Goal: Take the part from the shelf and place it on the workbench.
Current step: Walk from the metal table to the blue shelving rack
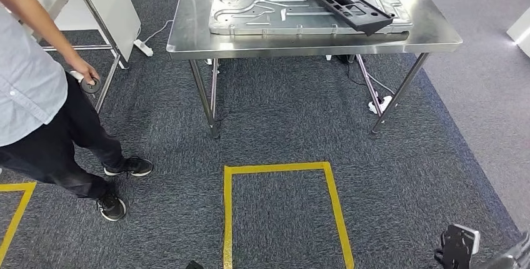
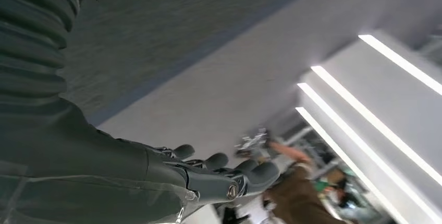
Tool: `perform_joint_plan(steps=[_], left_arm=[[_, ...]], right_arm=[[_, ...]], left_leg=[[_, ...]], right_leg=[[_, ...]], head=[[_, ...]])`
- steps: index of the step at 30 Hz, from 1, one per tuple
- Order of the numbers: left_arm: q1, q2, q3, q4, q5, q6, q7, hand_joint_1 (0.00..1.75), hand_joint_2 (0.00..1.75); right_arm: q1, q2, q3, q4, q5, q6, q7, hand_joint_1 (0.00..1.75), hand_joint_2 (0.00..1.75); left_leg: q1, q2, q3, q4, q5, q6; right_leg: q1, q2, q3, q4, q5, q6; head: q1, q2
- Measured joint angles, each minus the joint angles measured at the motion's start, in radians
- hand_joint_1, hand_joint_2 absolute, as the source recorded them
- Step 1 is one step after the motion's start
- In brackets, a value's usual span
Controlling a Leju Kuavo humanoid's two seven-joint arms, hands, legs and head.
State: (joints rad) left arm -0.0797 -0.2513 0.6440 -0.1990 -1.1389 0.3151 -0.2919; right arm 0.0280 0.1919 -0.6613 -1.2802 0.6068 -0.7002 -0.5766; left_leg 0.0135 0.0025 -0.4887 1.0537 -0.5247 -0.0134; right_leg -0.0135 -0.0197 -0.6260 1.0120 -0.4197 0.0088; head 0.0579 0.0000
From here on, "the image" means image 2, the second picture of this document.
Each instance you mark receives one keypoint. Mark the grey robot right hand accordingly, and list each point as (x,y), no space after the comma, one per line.
(69,167)

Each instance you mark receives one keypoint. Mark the white light strip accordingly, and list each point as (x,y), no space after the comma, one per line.
(362,145)
(380,126)
(328,141)
(400,63)

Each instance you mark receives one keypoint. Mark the grey metal device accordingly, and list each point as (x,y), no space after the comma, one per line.
(253,144)

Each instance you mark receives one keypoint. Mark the person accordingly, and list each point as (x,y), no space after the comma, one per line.
(340,184)
(297,198)

